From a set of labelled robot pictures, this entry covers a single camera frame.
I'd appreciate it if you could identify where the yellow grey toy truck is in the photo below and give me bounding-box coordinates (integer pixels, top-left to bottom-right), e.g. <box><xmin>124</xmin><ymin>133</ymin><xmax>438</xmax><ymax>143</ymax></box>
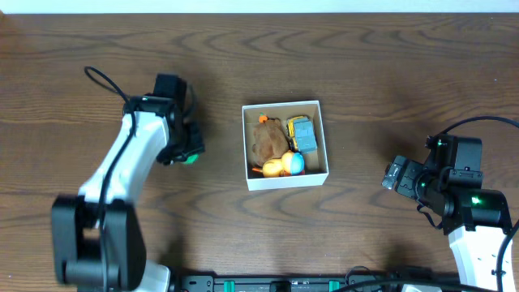
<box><xmin>286</xmin><ymin>115</ymin><xmax>317</xmax><ymax>154</ymax></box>

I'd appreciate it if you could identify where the white cardboard box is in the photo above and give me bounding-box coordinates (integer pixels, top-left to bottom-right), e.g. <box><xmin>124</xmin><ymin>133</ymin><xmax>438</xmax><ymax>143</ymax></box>
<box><xmin>242</xmin><ymin>101</ymin><xmax>329</xmax><ymax>191</ymax></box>

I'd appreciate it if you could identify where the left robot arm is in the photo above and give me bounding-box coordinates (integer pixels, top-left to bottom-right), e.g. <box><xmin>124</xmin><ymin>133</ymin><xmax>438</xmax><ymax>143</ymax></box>
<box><xmin>51</xmin><ymin>95</ymin><xmax>204</xmax><ymax>291</ymax></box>

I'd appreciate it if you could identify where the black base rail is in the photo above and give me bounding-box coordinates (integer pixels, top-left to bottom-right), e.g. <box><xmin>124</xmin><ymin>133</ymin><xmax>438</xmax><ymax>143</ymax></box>
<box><xmin>169</xmin><ymin>266</ymin><xmax>460</xmax><ymax>292</ymax></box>

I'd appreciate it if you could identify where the green round disc toy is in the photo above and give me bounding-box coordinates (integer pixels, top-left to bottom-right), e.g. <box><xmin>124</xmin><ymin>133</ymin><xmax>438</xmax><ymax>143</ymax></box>
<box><xmin>181</xmin><ymin>152</ymin><xmax>199</xmax><ymax>165</ymax></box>

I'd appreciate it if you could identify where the colourful puzzle cube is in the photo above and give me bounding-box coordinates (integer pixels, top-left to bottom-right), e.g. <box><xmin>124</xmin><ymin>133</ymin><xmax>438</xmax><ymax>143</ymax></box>
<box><xmin>283</xmin><ymin>170</ymin><xmax>306</xmax><ymax>177</ymax></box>

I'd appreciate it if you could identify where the brown plush bear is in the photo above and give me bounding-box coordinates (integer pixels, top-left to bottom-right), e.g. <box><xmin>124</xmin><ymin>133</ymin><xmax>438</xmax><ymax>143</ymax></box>
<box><xmin>252</xmin><ymin>115</ymin><xmax>290</xmax><ymax>167</ymax></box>

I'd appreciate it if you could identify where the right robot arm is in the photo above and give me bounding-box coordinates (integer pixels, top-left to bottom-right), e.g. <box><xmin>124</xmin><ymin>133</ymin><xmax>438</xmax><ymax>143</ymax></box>
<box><xmin>382</xmin><ymin>152</ymin><xmax>518</xmax><ymax>291</ymax></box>

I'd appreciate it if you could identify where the orange duck toy blue hat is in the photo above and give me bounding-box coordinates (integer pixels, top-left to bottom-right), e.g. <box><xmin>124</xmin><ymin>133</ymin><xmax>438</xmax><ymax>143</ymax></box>
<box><xmin>252</xmin><ymin>151</ymin><xmax>305</xmax><ymax>178</ymax></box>

